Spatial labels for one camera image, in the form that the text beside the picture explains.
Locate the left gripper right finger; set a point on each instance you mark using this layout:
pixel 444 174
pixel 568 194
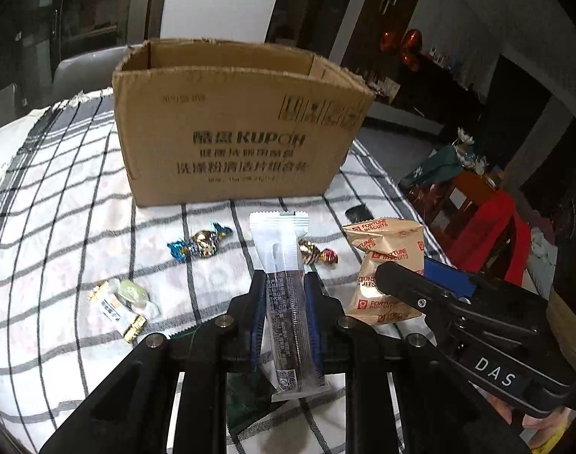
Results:
pixel 323 312

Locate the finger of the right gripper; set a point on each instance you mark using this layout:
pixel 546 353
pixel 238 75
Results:
pixel 497 307
pixel 453 280

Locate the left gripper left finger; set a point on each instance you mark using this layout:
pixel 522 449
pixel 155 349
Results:
pixel 245 339

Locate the white black snack stick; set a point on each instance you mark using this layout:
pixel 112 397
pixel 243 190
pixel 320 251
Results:
pixel 290 316

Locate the dark green snack packet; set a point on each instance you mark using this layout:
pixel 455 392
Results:
pixel 248 399

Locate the white gold candy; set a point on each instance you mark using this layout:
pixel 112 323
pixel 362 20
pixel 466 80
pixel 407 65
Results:
pixel 106 299

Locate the right hand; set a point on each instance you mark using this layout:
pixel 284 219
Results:
pixel 547 431

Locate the red chair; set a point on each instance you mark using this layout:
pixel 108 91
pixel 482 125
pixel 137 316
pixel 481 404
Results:
pixel 486 234

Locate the red gold wrapped candy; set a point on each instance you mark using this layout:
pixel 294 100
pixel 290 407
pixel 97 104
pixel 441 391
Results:
pixel 311 254

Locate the blue gold wrapped candy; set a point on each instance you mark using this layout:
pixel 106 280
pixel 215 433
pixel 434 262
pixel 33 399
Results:
pixel 202 244

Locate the green mochi candy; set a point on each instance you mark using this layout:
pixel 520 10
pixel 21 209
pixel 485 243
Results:
pixel 138 300

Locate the checkered tablecloth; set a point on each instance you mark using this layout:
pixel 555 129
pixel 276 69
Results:
pixel 85 273

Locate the cardboard box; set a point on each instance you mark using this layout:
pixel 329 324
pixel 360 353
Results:
pixel 209 120

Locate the red balloons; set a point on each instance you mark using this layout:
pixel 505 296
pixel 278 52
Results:
pixel 407 48

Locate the grey chair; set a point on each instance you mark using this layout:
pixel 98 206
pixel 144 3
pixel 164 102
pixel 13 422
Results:
pixel 9 104
pixel 86 72

